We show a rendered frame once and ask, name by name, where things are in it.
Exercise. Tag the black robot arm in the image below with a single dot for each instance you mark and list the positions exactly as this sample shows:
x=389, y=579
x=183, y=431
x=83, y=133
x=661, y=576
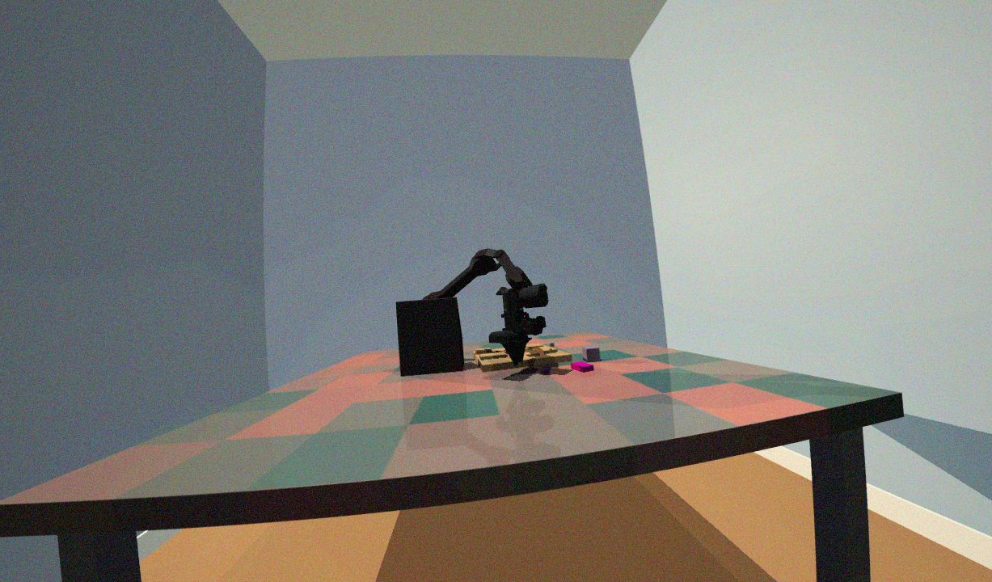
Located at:
x=522, y=293

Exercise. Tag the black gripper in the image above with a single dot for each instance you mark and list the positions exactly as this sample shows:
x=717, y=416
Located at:
x=513, y=339

